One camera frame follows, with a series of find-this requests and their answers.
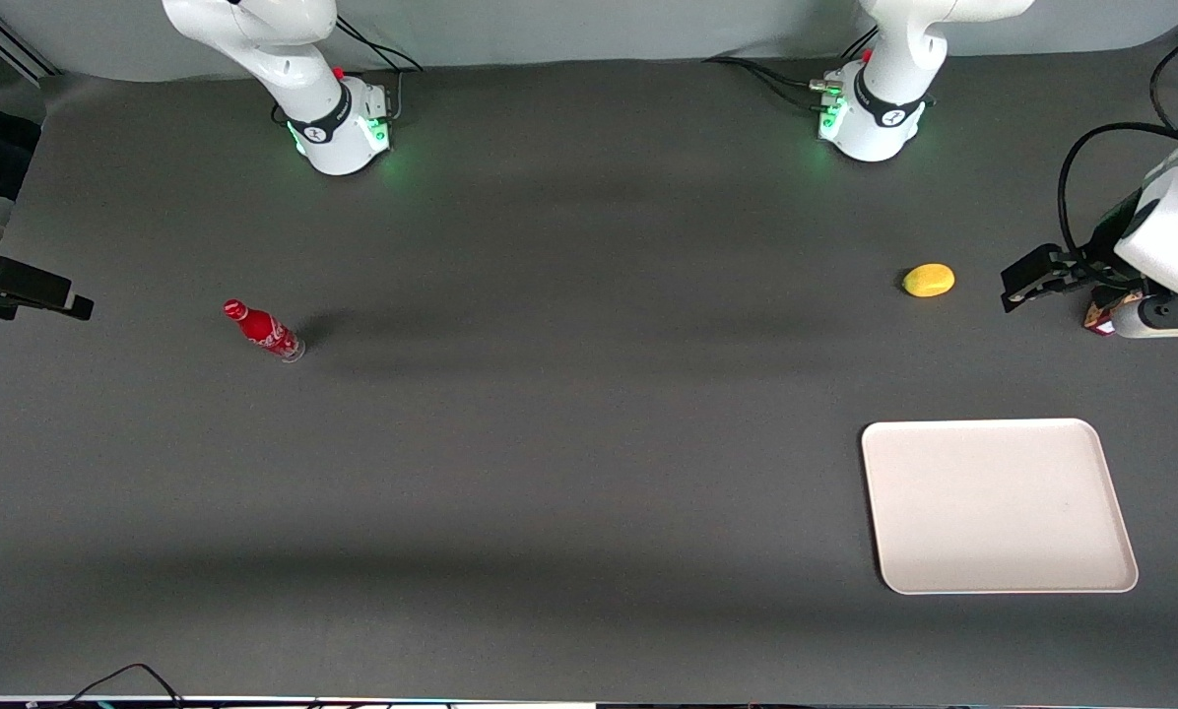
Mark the red cookie box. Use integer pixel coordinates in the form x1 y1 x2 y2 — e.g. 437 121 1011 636
1083 286 1146 338

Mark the white rectangular tray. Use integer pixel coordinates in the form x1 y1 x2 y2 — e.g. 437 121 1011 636
861 419 1140 596

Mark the yellow lemon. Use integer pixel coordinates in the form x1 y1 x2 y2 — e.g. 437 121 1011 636
901 263 956 298

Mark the red cola bottle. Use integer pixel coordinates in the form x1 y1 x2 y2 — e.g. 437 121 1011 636
222 298 306 363

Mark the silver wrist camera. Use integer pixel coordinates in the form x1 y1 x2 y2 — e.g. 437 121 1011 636
1113 293 1178 340

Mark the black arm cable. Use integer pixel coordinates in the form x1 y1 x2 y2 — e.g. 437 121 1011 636
1148 41 1178 135

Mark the dark aluminium rail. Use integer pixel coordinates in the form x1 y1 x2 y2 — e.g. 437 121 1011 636
0 0 61 82

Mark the black base cable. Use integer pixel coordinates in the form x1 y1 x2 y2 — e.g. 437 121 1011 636
745 63 832 111
702 55 832 93
333 15 425 76
839 24 882 63

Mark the black table edge cable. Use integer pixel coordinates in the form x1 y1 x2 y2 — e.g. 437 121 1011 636
57 663 188 708

